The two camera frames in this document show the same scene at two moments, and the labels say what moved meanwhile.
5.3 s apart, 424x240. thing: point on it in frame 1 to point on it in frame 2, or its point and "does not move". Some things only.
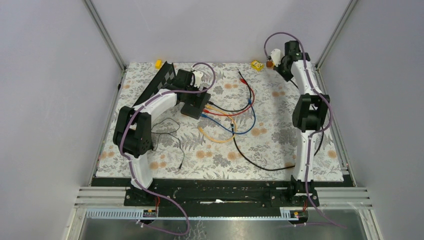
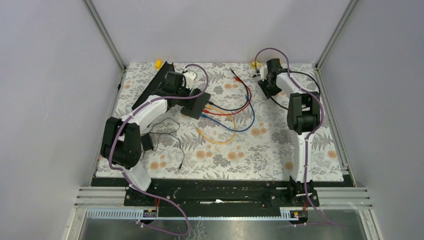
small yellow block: [158, 64] does not move
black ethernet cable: [274, 169] to [286, 69]
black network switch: [194, 111] does not move
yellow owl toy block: [257, 65] does not move
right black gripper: [288, 77] to [267, 93]
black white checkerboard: [167, 75] does not move
